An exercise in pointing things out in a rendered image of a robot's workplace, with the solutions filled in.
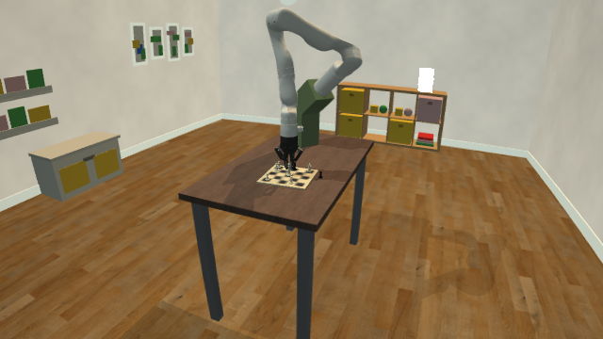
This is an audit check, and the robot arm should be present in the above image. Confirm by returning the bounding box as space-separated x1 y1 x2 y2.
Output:
266 8 363 137

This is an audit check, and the chessboard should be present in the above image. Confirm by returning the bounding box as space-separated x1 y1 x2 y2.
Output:
257 165 318 190

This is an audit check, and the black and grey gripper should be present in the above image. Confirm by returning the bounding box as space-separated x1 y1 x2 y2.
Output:
274 136 303 170

